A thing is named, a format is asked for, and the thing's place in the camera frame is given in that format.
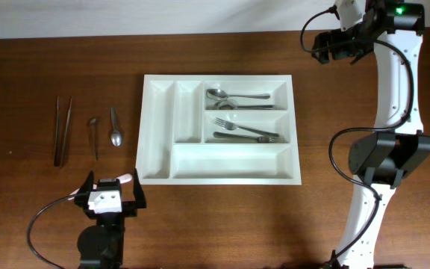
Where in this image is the silver fork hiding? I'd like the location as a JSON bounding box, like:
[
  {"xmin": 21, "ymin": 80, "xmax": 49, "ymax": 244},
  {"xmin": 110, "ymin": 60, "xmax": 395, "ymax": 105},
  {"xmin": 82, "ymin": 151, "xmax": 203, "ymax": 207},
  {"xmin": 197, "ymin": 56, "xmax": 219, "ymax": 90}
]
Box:
[
  {"xmin": 213, "ymin": 132, "xmax": 278, "ymax": 143},
  {"xmin": 214, "ymin": 117, "xmax": 280, "ymax": 137}
]

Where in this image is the black camera cable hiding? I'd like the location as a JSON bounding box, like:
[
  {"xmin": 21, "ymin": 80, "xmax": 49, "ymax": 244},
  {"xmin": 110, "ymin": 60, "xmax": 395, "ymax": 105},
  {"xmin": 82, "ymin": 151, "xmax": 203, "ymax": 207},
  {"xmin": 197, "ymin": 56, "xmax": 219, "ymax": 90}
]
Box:
[
  {"xmin": 25, "ymin": 193, "xmax": 89, "ymax": 269},
  {"xmin": 299, "ymin": 5, "xmax": 414, "ymax": 268}
]

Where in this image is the small teaspoon dark handle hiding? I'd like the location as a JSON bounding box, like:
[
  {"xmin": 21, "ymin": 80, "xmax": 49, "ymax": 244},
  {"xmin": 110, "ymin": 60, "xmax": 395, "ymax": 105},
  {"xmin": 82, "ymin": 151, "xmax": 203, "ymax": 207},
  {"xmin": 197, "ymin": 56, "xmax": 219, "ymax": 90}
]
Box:
[{"xmin": 89, "ymin": 117, "xmax": 98, "ymax": 161}]

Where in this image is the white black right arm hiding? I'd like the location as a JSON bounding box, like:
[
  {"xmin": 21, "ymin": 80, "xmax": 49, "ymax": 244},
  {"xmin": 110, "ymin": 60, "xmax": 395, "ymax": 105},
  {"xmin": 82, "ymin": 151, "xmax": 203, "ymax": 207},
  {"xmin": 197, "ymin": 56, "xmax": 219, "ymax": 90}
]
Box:
[{"xmin": 309, "ymin": 0, "xmax": 430, "ymax": 268}]

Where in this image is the black right camera cable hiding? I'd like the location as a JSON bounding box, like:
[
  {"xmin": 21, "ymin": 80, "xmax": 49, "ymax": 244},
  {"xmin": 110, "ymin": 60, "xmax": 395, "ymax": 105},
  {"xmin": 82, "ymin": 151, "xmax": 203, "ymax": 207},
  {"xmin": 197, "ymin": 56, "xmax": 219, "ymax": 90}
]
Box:
[{"xmin": 299, "ymin": 5, "xmax": 414, "ymax": 268}]

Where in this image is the black left camera cable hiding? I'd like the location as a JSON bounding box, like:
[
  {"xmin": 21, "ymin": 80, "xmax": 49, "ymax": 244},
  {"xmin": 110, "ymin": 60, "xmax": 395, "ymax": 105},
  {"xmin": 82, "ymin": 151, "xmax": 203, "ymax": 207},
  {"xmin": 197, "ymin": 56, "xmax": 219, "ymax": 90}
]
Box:
[{"xmin": 25, "ymin": 193, "xmax": 89, "ymax": 269}]

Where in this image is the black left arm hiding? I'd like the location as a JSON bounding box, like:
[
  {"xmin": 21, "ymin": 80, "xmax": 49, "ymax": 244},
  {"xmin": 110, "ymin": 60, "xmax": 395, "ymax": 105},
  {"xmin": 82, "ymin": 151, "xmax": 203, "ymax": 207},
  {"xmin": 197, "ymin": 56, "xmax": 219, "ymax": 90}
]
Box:
[{"xmin": 73, "ymin": 171, "xmax": 146, "ymax": 268}]

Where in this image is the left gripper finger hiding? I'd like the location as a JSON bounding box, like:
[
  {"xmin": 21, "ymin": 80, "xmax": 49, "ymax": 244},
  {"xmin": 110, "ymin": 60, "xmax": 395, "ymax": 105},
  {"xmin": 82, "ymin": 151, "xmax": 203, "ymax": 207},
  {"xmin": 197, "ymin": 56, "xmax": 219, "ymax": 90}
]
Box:
[
  {"xmin": 74, "ymin": 171, "xmax": 93, "ymax": 202},
  {"xmin": 133, "ymin": 169, "xmax": 147, "ymax": 209}
]

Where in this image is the white plastic cutlery tray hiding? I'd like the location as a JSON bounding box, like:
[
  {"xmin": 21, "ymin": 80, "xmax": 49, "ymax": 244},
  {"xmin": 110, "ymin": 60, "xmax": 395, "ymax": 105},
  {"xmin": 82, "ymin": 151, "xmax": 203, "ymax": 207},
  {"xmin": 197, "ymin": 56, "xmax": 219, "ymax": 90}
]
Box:
[{"xmin": 136, "ymin": 75, "xmax": 302, "ymax": 185}]

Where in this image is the small silver teaspoon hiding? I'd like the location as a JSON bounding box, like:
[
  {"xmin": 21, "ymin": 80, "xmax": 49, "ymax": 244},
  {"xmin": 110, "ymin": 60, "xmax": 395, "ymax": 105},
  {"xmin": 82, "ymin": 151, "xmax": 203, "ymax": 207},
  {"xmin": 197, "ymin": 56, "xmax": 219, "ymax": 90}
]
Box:
[{"xmin": 110, "ymin": 107, "xmax": 122, "ymax": 147}]

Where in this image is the silver tablespoon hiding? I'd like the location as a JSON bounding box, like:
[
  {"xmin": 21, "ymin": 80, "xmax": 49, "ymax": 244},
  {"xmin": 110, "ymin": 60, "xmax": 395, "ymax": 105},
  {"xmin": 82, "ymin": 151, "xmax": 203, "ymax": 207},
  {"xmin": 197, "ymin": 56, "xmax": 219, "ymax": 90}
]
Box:
[
  {"xmin": 206, "ymin": 88, "xmax": 271, "ymax": 101},
  {"xmin": 213, "ymin": 101, "xmax": 275, "ymax": 110}
]

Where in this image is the pink white spoon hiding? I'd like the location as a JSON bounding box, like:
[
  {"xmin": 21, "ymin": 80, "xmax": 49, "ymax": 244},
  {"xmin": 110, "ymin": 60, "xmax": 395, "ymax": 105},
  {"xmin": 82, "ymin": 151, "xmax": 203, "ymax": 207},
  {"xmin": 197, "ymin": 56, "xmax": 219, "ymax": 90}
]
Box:
[{"xmin": 70, "ymin": 173, "xmax": 133, "ymax": 195}]

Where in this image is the dark metal chopstick right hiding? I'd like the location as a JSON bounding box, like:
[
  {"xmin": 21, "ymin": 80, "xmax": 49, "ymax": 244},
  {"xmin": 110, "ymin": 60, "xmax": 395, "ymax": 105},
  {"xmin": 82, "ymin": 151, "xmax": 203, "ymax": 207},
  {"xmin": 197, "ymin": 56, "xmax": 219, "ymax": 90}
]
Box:
[{"xmin": 59, "ymin": 96, "xmax": 72, "ymax": 167}]

